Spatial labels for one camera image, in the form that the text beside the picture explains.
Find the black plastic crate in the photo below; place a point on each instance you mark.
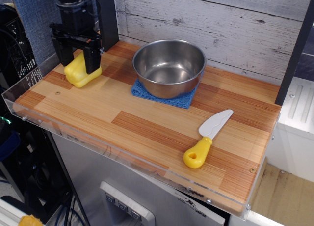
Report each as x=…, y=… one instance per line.
x=16, y=55

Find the clear acrylic table guard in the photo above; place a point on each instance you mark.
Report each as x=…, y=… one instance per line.
x=152, y=137

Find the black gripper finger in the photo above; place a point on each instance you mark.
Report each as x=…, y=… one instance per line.
x=63, y=50
x=92, y=58

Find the blue folded cloth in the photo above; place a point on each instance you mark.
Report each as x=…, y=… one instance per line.
x=182, y=101

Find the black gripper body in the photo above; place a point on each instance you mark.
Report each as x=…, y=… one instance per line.
x=76, y=29

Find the black vertical post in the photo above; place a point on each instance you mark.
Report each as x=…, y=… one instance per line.
x=108, y=23
x=296, y=54

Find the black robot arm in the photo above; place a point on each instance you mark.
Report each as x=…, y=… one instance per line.
x=77, y=31

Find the black vertical post left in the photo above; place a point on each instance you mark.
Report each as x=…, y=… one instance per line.
x=108, y=23

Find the toy knife yellow handle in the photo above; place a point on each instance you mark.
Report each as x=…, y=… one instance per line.
x=196, y=156

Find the silver cabinet with buttons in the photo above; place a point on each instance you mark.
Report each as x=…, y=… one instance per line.
x=113, y=191

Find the black vertical post right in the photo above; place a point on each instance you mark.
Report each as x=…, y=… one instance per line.
x=296, y=54

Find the stainless steel bowl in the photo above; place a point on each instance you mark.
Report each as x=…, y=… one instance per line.
x=169, y=67

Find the yellow plastic bell pepper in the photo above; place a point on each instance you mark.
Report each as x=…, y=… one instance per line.
x=76, y=72

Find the yellow object bottom left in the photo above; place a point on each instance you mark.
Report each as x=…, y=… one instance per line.
x=29, y=220

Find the white ribbed appliance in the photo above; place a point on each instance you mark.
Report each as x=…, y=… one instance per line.
x=291, y=147

